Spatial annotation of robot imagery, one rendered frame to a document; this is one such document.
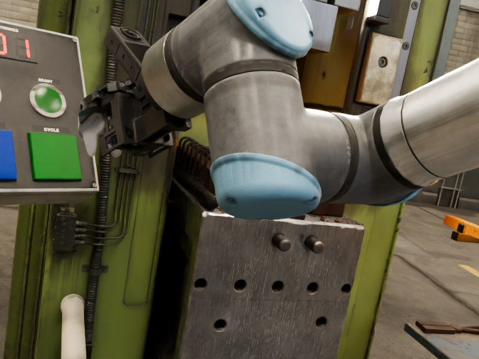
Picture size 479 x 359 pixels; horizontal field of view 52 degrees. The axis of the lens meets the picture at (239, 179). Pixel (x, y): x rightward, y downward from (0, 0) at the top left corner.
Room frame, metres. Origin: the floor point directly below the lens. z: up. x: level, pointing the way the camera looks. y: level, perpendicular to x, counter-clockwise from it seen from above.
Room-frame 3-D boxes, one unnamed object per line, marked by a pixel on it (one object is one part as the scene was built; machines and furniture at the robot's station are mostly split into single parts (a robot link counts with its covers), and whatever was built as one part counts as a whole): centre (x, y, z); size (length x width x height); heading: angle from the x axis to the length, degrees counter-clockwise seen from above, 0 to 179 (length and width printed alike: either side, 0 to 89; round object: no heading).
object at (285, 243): (0.98, -0.11, 0.87); 0.04 x 0.03 x 0.03; 20
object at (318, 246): (1.01, -0.18, 0.87); 0.04 x 0.03 x 0.03; 20
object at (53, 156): (0.75, 0.29, 1.01); 0.07 x 0.05 x 0.07; 135
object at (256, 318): (1.27, -0.02, 0.69); 0.56 x 0.38 x 0.45; 20
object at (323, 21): (1.24, 0.03, 1.32); 0.42 x 0.20 x 0.10; 20
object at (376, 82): (1.28, -0.30, 1.27); 0.09 x 0.02 x 0.17; 110
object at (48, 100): (0.79, 0.32, 1.09); 0.05 x 0.03 x 0.04; 110
